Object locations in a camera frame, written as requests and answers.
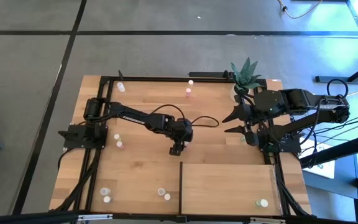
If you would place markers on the green medicine bottle white cap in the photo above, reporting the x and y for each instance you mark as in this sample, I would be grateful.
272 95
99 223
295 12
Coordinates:
263 203
242 139
107 199

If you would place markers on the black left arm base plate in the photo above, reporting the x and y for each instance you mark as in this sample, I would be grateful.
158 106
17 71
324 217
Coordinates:
79 138

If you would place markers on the black rig beam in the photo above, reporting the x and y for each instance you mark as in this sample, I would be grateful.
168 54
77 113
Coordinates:
26 219

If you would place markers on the white printed sheet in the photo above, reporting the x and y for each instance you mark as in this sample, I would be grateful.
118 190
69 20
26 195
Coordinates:
322 169

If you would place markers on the white plant pot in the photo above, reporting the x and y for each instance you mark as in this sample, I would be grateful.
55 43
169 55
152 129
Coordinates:
232 93

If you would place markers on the black floor stand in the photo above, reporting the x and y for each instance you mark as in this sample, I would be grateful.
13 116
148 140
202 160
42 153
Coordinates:
331 79

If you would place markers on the green artificial plant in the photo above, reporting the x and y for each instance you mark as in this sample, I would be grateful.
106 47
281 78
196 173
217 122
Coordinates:
245 76

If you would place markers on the silver bracket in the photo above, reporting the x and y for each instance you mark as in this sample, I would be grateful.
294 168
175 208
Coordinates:
95 217
266 221

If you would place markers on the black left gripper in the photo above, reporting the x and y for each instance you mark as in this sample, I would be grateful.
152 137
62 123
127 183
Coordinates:
182 130

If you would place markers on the pink medicine bottle white cap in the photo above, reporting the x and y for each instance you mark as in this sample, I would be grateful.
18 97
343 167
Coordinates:
188 92
186 145
120 144

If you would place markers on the clear medicine bottle white cap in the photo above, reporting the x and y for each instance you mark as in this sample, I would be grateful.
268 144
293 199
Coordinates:
105 191
121 87
161 191

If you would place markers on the black flat bar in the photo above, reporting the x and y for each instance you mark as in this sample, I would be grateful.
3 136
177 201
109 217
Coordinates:
207 74

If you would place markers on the black diagonal beam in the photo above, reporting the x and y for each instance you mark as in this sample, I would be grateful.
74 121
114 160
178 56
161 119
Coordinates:
337 152

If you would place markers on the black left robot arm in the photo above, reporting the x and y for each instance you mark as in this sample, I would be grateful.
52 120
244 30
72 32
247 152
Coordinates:
120 110

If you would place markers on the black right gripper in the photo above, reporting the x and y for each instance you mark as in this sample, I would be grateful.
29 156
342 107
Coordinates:
247 115

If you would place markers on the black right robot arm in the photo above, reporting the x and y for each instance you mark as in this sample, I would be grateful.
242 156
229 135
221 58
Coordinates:
303 101

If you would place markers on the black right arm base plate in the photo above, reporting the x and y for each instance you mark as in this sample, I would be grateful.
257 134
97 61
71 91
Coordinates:
291 144

